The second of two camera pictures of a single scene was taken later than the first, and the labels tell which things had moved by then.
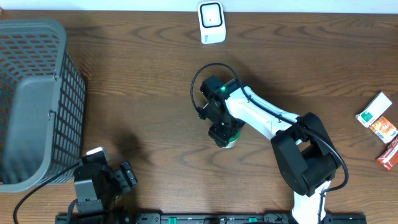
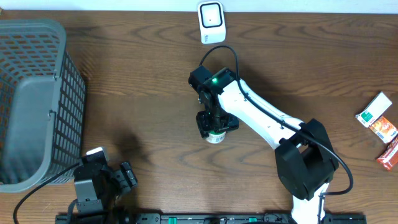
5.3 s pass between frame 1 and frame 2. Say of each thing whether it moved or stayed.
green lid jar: moved
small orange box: stayed
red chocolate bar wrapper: stayed
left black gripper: stayed
